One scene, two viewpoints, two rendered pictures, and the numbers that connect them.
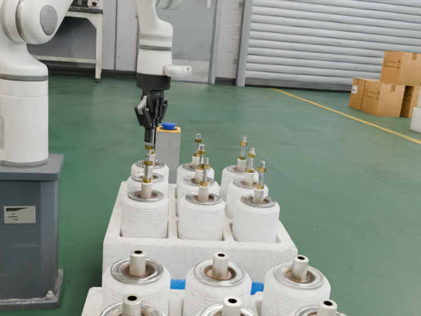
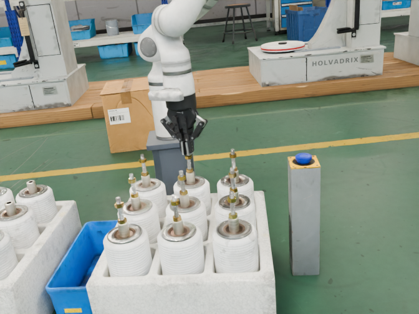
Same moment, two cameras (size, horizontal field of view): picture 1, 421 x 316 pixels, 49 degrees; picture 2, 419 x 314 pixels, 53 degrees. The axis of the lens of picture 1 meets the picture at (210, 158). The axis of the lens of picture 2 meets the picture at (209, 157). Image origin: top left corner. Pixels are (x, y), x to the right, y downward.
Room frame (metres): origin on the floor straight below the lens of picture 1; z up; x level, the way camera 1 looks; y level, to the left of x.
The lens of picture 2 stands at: (1.29, -0.83, 0.73)
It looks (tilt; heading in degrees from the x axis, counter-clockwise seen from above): 22 degrees down; 102
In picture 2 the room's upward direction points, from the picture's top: 5 degrees counter-clockwise
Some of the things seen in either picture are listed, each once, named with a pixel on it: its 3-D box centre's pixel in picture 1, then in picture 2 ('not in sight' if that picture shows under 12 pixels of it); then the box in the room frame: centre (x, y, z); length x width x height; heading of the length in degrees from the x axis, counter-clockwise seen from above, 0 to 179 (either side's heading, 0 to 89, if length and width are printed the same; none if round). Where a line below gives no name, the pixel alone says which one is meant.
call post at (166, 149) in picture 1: (165, 180); (303, 217); (1.32, 0.13, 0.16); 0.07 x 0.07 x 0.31; 7
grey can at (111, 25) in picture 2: not in sight; (112, 27); (-0.89, 4.34, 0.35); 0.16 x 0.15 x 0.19; 13
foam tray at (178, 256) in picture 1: (193, 244); (192, 260); (1.04, 0.02, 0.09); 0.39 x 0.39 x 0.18; 7
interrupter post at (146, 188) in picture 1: (146, 189); (146, 180); (0.91, 0.13, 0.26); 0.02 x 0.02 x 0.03
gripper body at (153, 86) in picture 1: (153, 91); (181, 109); (1.03, 0.14, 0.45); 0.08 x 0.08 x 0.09
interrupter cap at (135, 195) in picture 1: (145, 195); (146, 185); (0.91, 0.13, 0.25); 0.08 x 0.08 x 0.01
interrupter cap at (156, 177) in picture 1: (148, 177); (191, 182); (1.03, 0.14, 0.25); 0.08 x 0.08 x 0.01
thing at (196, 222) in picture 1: (199, 238); (142, 238); (0.92, 0.01, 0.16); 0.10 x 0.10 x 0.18
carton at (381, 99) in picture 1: (382, 98); not in sight; (4.49, -1.60, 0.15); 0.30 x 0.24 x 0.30; 12
